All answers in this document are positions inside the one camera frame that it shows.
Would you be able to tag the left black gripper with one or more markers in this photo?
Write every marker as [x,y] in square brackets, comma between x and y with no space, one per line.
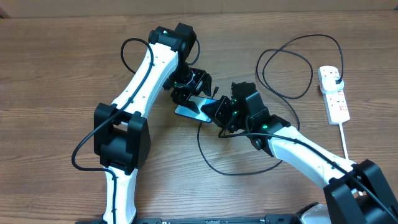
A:
[180,97]

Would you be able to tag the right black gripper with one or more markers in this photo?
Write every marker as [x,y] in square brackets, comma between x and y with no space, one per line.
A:
[219,107]

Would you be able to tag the blue Samsung Galaxy smartphone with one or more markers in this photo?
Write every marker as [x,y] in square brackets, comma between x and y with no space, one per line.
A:
[193,110]

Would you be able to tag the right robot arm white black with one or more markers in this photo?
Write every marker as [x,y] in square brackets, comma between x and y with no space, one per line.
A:
[354,192]

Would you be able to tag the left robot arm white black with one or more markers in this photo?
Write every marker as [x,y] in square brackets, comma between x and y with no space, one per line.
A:
[122,140]

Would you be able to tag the white charger plug adapter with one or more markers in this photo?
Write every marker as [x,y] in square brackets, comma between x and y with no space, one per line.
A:
[331,84]

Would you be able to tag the white power strip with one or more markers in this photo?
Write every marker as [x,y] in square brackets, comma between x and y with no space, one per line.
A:
[335,103]

